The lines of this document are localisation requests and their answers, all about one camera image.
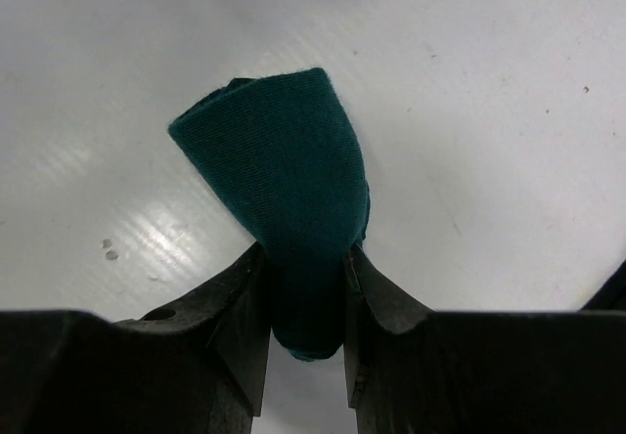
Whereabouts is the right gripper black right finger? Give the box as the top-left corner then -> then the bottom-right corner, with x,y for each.
343,247 -> 429,433

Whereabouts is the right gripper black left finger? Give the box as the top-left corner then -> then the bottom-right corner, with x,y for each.
117,243 -> 270,433

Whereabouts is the dark green patterned sock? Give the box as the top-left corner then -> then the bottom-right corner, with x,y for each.
168,67 -> 371,361

